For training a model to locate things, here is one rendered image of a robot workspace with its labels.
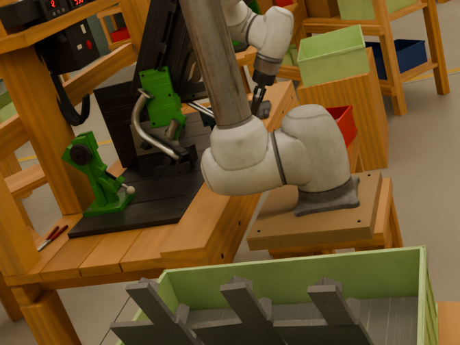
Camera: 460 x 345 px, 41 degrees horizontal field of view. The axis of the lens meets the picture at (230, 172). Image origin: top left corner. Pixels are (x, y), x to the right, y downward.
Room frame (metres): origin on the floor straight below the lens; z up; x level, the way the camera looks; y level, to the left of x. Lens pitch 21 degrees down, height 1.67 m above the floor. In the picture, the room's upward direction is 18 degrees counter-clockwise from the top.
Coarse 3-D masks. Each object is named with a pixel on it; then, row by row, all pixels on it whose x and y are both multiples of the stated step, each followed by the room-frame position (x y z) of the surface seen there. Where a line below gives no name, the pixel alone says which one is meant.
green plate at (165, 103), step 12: (144, 72) 2.25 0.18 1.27; (156, 72) 2.23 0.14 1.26; (168, 72) 2.21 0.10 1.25; (144, 84) 2.24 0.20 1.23; (156, 84) 2.22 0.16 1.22; (168, 84) 2.20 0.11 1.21; (156, 96) 2.22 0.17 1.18; (168, 96) 2.20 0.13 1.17; (156, 108) 2.21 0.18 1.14; (168, 108) 2.19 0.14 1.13; (156, 120) 2.21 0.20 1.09; (168, 120) 2.19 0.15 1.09
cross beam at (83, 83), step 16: (128, 48) 3.02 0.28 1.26; (96, 64) 2.74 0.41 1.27; (112, 64) 2.83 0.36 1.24; (128, 64) 2.97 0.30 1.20; (80, 80) 2.55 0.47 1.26; (96, 80) 2.66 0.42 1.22; (80, 96) 2.51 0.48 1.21; (0, 128) 2.03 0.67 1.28; (16, 128) 2.10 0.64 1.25; (0, 144) 2.00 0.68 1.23; (16, 144) 2.07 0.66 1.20; (0, 160) 1.97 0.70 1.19
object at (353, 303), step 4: (348, 300) 0.91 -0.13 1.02; (352, 300) 0.91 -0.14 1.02; (356, 300) 0.91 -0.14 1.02; (348, 304) 0.91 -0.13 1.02; (352, 304) 0.90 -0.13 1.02; (356, 304) 0.91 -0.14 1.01; (352, 308) 0.90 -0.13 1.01; (356, 308) 0.90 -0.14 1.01; (352, 312) 0.89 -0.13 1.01; (356, 312) 0.89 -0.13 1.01; (316, 316) 0.98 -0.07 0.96; (320, 316) 0.97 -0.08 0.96; (356, 316) 0.89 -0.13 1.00
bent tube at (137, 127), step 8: (144, 96) 2.20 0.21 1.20; (152, 96) 2.20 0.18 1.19; (136, 104) 2.21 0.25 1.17; (144, 104) 2.21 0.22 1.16; (136, 112) 2.21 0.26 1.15; (136, 120) 2.20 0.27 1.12; (136, 128) 2.20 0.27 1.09; (144, 136) 2.18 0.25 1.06; (152, 144) 2.16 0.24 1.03; (160, 144) 2.15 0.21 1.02; (168, 152) 2.13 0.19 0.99; (176, 160) 2.12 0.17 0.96
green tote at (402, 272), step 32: (320, 256) 1.18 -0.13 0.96; (352, 256) 1.15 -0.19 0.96; (384, 256) 1.12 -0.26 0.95; (416, 256) 1.10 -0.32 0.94; (160, 288) 1.28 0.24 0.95; (192, 288) 1.31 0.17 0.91; (256, 288) 1.24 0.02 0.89; (288, 288) 1.21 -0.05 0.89; (352, 288) 1.16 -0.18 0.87; (384, 288) 1.13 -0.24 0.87; (416, 288) 1.10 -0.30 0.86
